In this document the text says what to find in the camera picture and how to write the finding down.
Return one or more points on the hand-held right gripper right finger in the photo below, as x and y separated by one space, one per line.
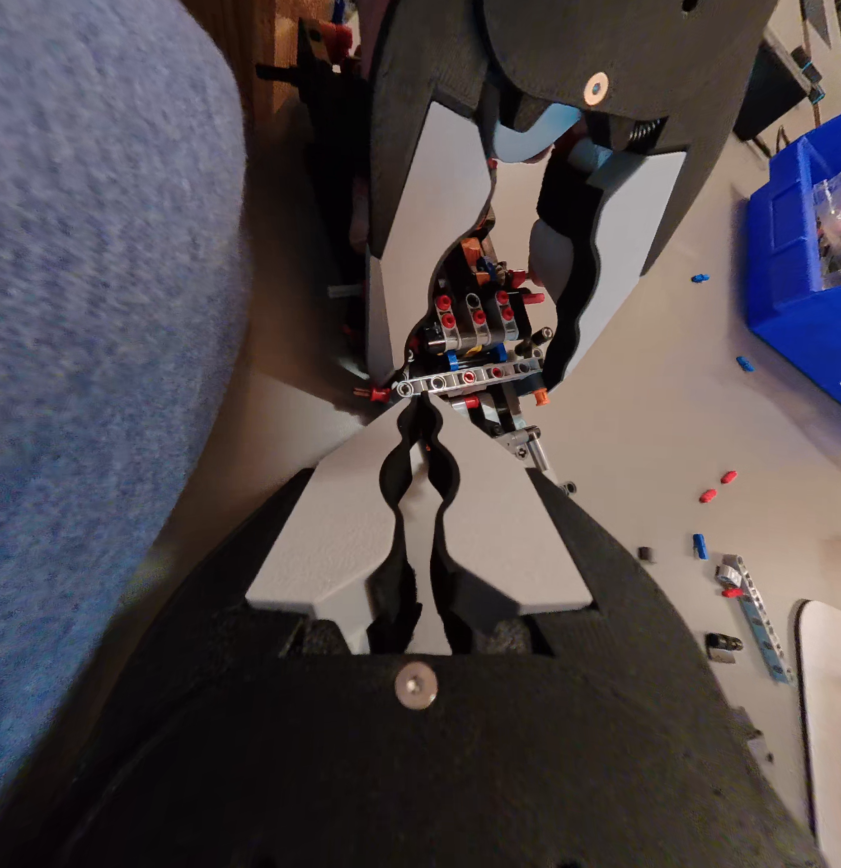
515 542

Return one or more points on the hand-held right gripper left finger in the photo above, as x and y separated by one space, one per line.
325 542

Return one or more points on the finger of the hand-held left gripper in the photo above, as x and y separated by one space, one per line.
630 224
427 203

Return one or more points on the multicoloured lego model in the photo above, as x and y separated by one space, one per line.
474 325

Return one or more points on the short thick blue lego pin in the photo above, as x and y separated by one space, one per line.
699 546

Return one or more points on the small grey lego piece red pin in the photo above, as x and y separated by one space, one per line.
729 576

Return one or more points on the black lego connector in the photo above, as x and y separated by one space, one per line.
724 644

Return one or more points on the long light grey lego beam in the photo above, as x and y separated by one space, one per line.
759 620

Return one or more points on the person's left hand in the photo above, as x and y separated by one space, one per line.
359 217

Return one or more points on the flat black box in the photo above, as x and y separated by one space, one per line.
766 88

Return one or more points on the blue storage bin white label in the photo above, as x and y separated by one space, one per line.
793 285

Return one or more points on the clear plastic parts bag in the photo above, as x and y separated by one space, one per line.
834 224

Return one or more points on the wooden cabinet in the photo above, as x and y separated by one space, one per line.
257 54

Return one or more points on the person's blue sweater torso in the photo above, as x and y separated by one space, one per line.
101 339

